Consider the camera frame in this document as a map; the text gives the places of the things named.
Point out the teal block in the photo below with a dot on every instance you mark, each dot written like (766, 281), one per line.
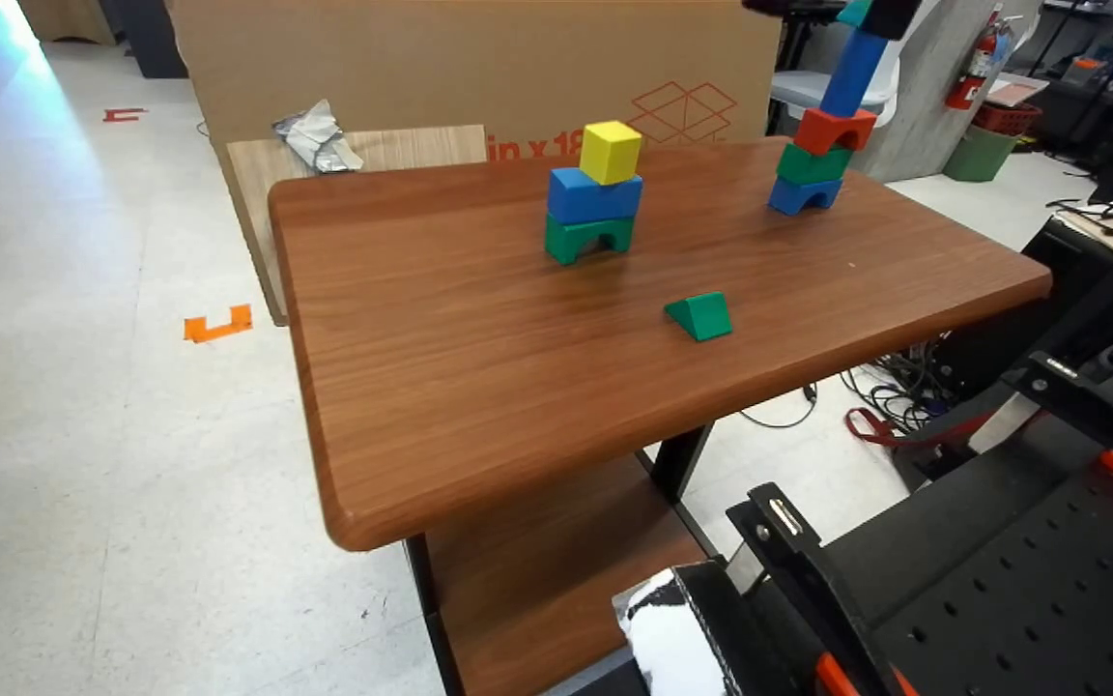
(852, 14)

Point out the red arch block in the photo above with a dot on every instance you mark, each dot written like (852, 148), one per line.
(822, 130)

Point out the wooden lower shelf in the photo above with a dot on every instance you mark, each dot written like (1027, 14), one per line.
(533, 582)

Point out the red fire extinguisher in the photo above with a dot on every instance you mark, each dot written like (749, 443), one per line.
(973, 63)

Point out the white shiny box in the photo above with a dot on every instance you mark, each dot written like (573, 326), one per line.
(667, 640)

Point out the blue arch block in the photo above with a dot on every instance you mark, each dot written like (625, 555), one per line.
(792, 193)
(592, 193)

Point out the yellow cube block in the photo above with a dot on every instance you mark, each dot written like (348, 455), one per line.
(614, 152)

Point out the crumpled grey plastic bag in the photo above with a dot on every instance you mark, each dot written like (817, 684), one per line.
(319, 138)

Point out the green bucket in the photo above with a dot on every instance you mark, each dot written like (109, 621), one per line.
(976, 156)

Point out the large cardboard box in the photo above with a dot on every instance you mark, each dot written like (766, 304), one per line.
(426, 59)

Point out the long blue block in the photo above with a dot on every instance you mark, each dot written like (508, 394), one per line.
(855, 75)

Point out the green wedge block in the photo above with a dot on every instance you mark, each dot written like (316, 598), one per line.
(705, 319)

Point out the black perforated cart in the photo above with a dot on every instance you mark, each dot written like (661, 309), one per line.
(1035, 582)

